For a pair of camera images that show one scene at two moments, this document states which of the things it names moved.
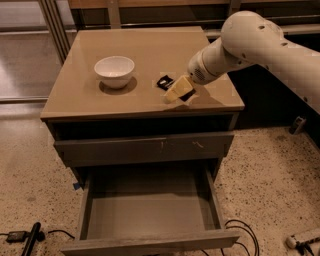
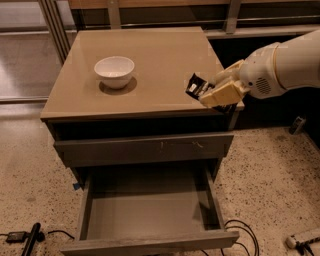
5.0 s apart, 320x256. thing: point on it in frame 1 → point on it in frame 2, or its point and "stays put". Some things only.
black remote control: [164, 81] → [197, 86]
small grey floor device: [299, 121] stays put
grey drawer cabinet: [124, 104] stays put
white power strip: [291, 242] stays put
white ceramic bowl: [114, 71] stays put
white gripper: [197, 70] → [259, 75]
